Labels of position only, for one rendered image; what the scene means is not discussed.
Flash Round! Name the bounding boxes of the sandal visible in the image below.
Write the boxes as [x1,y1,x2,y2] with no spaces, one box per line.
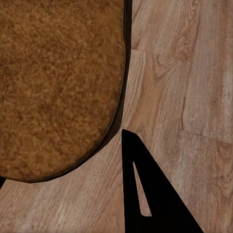
[0,0,133,183]

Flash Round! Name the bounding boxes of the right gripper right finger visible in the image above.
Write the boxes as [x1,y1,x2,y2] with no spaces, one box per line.
[121,129,204,233]

